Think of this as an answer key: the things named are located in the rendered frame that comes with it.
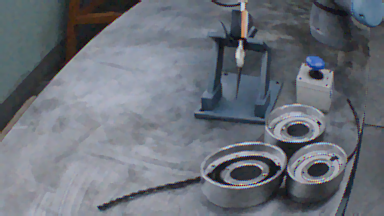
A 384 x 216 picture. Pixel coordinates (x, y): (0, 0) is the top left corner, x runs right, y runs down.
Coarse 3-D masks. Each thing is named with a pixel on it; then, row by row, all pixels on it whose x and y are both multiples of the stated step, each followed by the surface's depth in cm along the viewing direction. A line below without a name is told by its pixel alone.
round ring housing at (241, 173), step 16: (240, 144) 90; (256, 144) 90; (208, 160) 88; (224, 160) 89; (256, 160) 88; (224, 176) 86; (240, 176) 89; (256, 176) 88; (208, 192) 84; (224, 192) 82; (240, 192) 82; (256, 192) 82; (272, 192) 83; (240, 208) 83
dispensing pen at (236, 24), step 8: (240, 0) 106; (248, 0) 107; (240, 8) 106; (232, 16) 104; (240, 16) 104; (232, 24) 104; (240, 24) 104; (232, 32) 104; (240, 32) 103; (240, 40) 105; (240, 48) 105; (240, 56) 105; (240, 64) 105; (240, 72) 105
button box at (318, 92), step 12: (300, 72) 107; (312, 72) 106; (324, 72) 107; (300, 84) 104; (312, 84) 103; (324, 84) 103; (300, 96) 105; (312, 96) 104; (324, 96) 103; (324, 108) 104
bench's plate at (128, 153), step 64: (192, 0) 151; (256, 0) 153; (128, 64) 121; (192, 64) 119; (256, 64) 119; (64, 128) 103; (128, 128) 103; (192, 128) 102; (256, 128) 102; (0, 192) 82; (64, 192) 86; (128, 192) 88; (192, 192) 88
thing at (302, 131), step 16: (272, 112) 96; (288, 112) 98; (304, 112) 98; (320, 112) 96; (272, 128) 95; (288, 128) 96; (304, 128) 96; (320, 128) 94; (272, 144) 92; (288, 144) 90; (304, 144) 89; (288, 160) 91
